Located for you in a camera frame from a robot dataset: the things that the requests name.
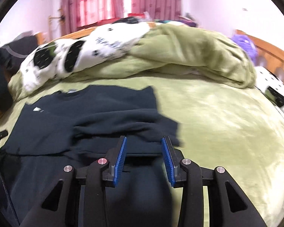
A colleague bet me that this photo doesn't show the purple plush toy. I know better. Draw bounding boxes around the purple plush toy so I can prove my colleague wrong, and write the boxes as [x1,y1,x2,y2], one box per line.
[231,34,258,63]

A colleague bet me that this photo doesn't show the wooden coat rack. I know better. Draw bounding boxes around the wooden coat rack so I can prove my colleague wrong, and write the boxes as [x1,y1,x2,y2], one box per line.
[48,7,66,40]

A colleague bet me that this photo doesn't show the black bag with white trim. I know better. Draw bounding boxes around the black bag with white trim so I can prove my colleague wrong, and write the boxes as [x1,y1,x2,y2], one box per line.
[0,35,38,75]

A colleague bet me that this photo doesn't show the red floral curtain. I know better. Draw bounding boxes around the red floral curtain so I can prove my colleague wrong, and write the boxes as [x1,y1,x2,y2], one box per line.
[61,0,181,34]

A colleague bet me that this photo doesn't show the dark navy sweatshirt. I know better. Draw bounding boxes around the dark navy sweatshirt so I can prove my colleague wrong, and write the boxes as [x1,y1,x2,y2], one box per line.
[0,86,179,226]

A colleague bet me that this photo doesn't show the green crumpled blanket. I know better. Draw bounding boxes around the green crumpled blanket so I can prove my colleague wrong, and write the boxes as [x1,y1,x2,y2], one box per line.
[8,24,256,100]

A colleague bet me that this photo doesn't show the white black patterned pillow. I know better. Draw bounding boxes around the white black patterned pillow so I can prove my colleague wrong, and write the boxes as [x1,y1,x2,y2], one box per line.
[255,66,284,118]

